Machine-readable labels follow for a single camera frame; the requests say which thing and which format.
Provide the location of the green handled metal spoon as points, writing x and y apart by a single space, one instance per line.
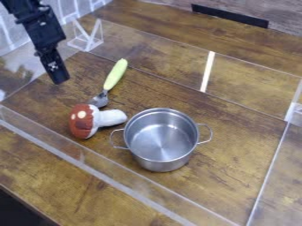
112 78

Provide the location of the clear acrylic bracket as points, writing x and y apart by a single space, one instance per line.
85 41

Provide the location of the stainless steel pot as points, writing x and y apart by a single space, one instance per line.
160 137

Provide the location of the clear acrylic barrier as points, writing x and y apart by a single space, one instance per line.
152 194
278 205

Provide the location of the clear acrylic front barrier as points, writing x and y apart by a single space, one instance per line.
152 194

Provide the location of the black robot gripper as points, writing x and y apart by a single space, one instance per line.
36 17

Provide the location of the plush brown white mushroom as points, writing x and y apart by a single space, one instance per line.
87 118

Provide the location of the clear acrylic right barrier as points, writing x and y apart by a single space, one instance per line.
278 205

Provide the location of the black strip on table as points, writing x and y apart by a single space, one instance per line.
230 15

